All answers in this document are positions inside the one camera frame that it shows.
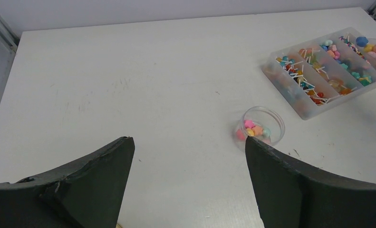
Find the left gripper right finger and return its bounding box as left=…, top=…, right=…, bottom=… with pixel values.
left=245, top=137, right=376, bottom=228

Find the compartmented candy tray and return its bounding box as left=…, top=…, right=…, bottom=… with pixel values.
left=261, top=27, right=376, bottom=120

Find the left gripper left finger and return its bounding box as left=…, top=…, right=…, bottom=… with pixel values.
left=0, top=137, right=135, bottom=228

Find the clear plastic jar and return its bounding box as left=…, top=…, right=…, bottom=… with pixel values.
left=232, top=106, right=286, bottom=151

